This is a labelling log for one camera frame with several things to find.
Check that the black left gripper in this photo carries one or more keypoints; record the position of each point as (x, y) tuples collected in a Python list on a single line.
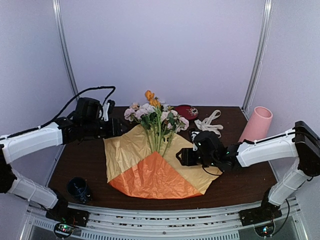
[(114, 129)]

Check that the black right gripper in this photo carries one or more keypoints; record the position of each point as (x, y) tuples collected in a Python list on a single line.
[(187, 160)]

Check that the grey printed ribbon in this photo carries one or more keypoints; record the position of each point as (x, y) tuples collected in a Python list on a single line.
[(206, 124)]

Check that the orange flower bouquet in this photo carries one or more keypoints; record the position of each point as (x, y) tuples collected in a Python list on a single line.
[(160, 122)]

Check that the orange yellow wrapping paper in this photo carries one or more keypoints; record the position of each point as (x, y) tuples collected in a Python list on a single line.
[(135, 171)]

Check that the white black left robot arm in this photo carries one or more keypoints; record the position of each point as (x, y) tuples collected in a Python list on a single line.
[(89, 121)]

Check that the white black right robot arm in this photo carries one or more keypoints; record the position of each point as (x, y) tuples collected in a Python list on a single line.
[(299, 142)]

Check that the pink cylindrical vase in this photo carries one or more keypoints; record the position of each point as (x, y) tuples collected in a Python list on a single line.
[(258, 125)]

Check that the dark blue cup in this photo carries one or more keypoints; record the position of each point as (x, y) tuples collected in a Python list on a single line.
[(79, 190)]

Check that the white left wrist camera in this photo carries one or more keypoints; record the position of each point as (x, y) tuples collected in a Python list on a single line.
[(107, 108)]

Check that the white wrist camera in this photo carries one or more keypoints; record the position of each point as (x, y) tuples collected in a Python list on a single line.
[(192, 134), (107, 108)]

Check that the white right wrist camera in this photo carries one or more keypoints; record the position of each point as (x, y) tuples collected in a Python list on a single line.
[(192, 134)]

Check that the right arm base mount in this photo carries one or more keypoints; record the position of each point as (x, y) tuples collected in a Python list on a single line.
[(262, 220)]

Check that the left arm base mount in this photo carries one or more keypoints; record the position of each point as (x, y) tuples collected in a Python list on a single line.
[(68, 219)]

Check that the left aluminium frame post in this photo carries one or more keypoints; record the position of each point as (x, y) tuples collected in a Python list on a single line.
[(63, 43)]

